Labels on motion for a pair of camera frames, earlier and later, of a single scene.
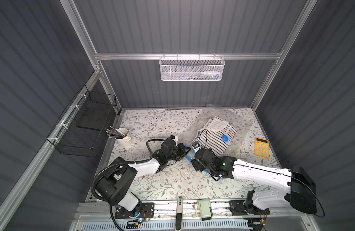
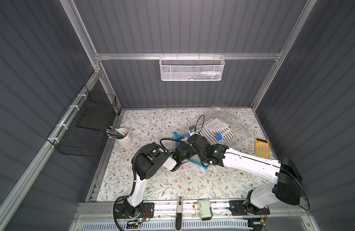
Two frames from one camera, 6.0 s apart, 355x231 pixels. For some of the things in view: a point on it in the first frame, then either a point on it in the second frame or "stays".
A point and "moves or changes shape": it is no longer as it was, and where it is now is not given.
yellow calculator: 262,147 stays
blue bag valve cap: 225,138 -> 219,136
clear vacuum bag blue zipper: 222,130 moves or changes shape
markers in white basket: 205,75 stays
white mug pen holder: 125,142 stays
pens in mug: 115,133 stays
